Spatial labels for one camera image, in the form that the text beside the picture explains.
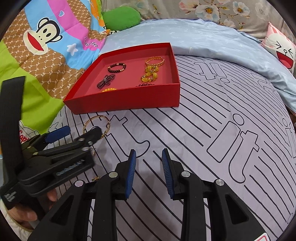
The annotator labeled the thin gold bangle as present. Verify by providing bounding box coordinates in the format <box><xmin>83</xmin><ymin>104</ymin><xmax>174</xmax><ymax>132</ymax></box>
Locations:
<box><xmin>82</xmin><ymin>115</ymin><xmax>111</xmax><ymax>139</ymax></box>

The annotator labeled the dark purple bead strand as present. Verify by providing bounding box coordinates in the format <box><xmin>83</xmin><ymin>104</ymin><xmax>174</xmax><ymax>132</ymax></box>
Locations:
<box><xmin>96</xmin><ymin>74</ymin><xmax>115</xmax><ymax>89</ymax></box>

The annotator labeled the dark brown bead bracelet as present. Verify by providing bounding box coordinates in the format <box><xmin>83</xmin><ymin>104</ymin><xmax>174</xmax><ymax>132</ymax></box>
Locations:
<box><xmin>107</xmin><ymin>62</ymin><xmax>127</xmax><ymax>74</ymax></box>

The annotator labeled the yellow stone bead bracelet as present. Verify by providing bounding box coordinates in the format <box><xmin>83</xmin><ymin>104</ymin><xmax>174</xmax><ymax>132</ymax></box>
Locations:
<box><xmin>140</xmin><ymin>65</ymin><xmax>161</xmax><ymax>83</ymax></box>

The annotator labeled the gold chain bangle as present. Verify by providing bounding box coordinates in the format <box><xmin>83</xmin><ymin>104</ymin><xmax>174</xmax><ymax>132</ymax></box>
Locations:
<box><xmin>145</xmin><ymin>56</ymin><xmax>165</xmax><ymax>66</ymax></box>

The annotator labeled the person left hand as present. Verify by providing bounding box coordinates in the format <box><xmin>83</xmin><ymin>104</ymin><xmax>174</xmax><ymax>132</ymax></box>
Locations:
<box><xmin>8</xmin><ymin>189</ymin><xmax>57</xmax><ymax>230</ymax></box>

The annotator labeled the red cardboard box tray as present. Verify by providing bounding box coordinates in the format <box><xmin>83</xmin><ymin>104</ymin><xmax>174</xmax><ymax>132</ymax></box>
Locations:
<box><xmin>64</xmin><ymin>43</ymin><xmax>180</xmax><ymax>114</ymax></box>

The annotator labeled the white striped bed sheet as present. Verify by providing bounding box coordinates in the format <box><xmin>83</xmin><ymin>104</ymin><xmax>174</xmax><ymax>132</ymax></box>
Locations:
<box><xmin>52</xmin><ymin>56</ymin><xmax>295</xmax><ymax>240</ymax></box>

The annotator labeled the cartoon monkey colourful blanket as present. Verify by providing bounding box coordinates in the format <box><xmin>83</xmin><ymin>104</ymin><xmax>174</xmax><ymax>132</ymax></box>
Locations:
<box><xmin>1</xmin><ymin>1</ymin><xmax>109</xmax><ymax>142</ymax></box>

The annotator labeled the green plush cushion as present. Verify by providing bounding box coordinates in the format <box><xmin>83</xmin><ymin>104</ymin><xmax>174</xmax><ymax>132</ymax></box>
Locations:
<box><xmin>102</xmin><ymin>6</ymin><xmax>141</xmax><ymax>31</ymax></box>

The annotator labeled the light blue duvet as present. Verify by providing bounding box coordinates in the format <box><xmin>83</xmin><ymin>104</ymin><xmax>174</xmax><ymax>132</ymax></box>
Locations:
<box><xmin>101</xmin><ymin>19</ymin><xmax>295</xmax><ymax>111</ymax></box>

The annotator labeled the pink rabbit face cushion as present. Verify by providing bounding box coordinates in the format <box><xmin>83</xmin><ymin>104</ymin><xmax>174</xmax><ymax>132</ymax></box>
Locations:
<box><xmin>260</xmin><ymin>22</ymin><xmax>295</xmax><ymax>73</ymax></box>

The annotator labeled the grey floral pillow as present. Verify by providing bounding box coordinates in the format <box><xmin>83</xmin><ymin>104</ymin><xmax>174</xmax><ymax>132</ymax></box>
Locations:
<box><xmin>101</xmin><ymin>0</ymin><xmax>296</xmax><ymax>42</ymax></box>

